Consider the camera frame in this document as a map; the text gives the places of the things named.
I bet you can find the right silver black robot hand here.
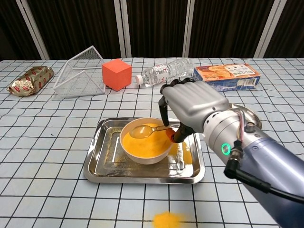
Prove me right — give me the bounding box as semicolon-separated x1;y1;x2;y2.
158;77;230;143

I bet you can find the small metal spoon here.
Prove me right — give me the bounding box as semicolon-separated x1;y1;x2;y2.
129;123;179;139

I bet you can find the white bowl of orange powder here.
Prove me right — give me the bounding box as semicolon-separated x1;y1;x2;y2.
119;117;174;166

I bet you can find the rectangular steel tray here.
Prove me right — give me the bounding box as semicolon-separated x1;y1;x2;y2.
83;117;206;185

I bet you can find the orange blue food box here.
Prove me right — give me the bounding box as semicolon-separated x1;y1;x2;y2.
192;63;261;92

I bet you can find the clear plastic water bottle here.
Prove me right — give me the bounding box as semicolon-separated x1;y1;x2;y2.
135;57;194;88

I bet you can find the round steel plate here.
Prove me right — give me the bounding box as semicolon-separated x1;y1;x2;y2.
231;103;262;130

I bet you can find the orange cube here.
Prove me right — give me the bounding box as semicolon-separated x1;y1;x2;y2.
101;58;133;92

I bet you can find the spilled orange powder pile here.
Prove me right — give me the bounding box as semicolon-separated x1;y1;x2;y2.
152;210;188;228

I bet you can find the gold snack packet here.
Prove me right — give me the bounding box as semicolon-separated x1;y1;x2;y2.
7;66;55;97

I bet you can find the dark folding screen white frame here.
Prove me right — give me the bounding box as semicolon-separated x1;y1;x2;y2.
0;0;304;61

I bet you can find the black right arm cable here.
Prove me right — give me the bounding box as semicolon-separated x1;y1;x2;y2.
223;139;304;204

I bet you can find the white wire mesh basket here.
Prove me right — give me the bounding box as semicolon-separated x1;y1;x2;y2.
53;45;106;99

